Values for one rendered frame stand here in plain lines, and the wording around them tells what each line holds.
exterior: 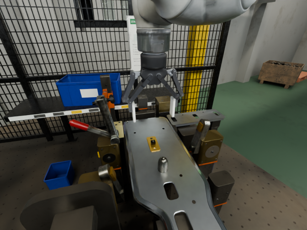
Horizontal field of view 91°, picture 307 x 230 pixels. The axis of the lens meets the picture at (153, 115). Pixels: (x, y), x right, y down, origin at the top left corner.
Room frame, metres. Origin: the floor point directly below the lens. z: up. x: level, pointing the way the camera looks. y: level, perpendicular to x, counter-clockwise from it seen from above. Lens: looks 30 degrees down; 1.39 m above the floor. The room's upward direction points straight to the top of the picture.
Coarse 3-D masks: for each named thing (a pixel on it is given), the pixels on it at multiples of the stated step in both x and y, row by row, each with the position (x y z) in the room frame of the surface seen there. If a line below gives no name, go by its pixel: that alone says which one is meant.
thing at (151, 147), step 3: (147, 138) 0.49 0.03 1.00; (153, 138) 0.49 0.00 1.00; (150, 141) 0.47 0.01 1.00; (156, 141) 0.47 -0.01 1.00; (150, 144) 0.45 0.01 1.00; (153, 144) 0.45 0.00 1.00; (156, 144) 0.45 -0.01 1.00; (150, 147) 0.43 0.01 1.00; (153, 147) 0.43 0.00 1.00; (156, 147) 0.43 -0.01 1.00; (159, 147) 0.43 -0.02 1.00; (150, 150) 0.42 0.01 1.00; (153, 150) 0.42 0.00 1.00; (156, 150) 0.42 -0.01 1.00
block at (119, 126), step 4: (116, 124) 0.50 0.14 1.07; (120, 124) 0.50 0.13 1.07; (116, 128) 0.49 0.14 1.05; (120, 128) 0.49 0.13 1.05; (120, 132) 0.49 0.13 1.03; (120, 136) 0.49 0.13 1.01; (120, 140) 0.49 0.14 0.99; (120, 144) 0.49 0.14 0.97; (120, 148) 0.49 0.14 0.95; (124, 148) 0.50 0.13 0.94; (120, 152) 0.49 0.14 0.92; (124, 152) 0.49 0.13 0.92; (124, 156) 0.49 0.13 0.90; (124, 160) 0.49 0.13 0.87; (124, 164) 0.49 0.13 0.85; (124, 168) 0.49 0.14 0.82; (124, 172) 0.49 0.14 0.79; (124, 176) 0.49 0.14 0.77; (124, 180) 0.49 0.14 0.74; (128, 180) 0.51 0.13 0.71; (124, 184) 0.49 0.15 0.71; (128, 184) 0.49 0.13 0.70
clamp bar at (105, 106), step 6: (102, 96) 0.43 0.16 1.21; (96, 102) 0.41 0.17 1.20; (102, 102) 0.40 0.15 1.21; (102, 108) 0.40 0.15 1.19; (108, 108) 0.43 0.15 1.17; (102, 114) 0.40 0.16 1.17; (108, 114) 0.41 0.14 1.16; (108, 120) 0.40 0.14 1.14; (108, 126) 0.40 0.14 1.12; (114, 126) 0.44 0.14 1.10; (114, 132) 0.41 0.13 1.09
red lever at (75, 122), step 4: (72, 120) 0.39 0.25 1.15; (76, 120) 0.40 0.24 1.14; (72, 124) 0.39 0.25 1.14; (76, 124) 0.39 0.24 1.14; (80, 124) 0.39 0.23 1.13; (84, 124) 0.40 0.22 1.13; (80, 128) 0.39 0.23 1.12; (84, 128) 0.39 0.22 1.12; (88, 128) 0.40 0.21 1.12; (92, 128) 0.40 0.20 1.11; (96, 128) 0.41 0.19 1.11; (96, 132) 0.40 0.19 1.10; (100, 132) 0.41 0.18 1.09; (104, 132) 0.41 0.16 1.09; (108, 132) 0.42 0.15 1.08; (108, 136) 0.41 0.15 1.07
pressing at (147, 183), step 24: (144, 120) 0.63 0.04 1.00; (168, 120) 0.63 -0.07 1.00; (144, 144) 0.46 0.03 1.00; (168, 144) 0.46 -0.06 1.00; (144, 168) 0.34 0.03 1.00; (168, 168) 0.34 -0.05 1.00; (192, 168) 0.34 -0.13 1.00; (144, 192) 0.26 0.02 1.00; (192, 192) 0.26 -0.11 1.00; (168, 216) 0.19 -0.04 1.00; (192, 216) 0.19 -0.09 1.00; (216, 216) 0.20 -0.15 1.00
